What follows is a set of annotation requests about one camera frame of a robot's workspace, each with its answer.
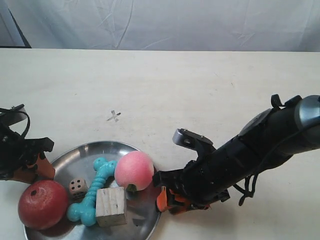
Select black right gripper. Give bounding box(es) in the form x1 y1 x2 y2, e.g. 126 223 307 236
152 128 230 215

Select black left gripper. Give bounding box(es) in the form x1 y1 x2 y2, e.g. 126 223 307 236
0 104 56 184

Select large round metal plate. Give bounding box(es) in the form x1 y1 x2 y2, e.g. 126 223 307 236
23 140 162 240

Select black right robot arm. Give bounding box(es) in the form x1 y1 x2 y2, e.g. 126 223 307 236
67 94 320 226

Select red ball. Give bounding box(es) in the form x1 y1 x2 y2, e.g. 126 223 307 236
17 180 69 230

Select wooden die with dots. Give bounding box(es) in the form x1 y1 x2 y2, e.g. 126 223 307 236
68 178 88 199

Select pink foam peach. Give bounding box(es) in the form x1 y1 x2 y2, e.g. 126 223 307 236
114 150 155 192

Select wooden cube block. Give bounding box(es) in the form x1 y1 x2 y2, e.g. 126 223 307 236
95 187 127 227

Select teal rubber bone toy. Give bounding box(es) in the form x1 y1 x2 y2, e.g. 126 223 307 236
66 157 117 227

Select white panel with dark edge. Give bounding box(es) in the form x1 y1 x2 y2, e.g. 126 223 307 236
0 0 31 49

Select white backdrop curtain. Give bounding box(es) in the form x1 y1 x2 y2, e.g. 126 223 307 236
4 0 320 52

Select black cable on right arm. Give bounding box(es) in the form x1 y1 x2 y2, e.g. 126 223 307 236
237 124 320 207

